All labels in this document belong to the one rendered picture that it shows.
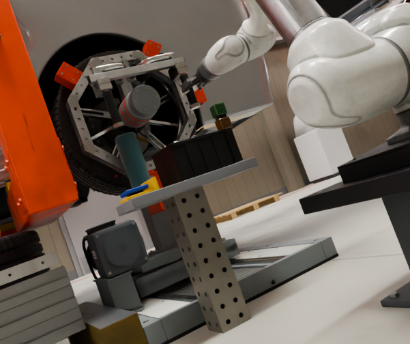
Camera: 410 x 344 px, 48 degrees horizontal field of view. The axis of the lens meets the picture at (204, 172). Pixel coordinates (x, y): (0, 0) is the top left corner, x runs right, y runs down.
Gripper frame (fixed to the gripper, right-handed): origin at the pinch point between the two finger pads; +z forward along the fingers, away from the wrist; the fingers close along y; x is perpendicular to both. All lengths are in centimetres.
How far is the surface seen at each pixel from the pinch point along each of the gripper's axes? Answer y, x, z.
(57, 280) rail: -73, -53, -6
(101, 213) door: 65, -13, 474
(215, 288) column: -38, -70, -41
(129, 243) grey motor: -45, -51, 1
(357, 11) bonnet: 322, 88, 168
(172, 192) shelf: -41, -40, -45
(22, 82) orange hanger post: -65, 11, -14
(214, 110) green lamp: -14.2, -18.8, -37.1
